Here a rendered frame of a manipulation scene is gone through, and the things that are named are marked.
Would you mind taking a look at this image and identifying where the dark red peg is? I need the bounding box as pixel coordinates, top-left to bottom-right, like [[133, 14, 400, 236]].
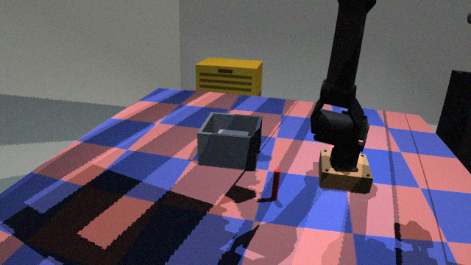
[[272, 169, 280, 201]]

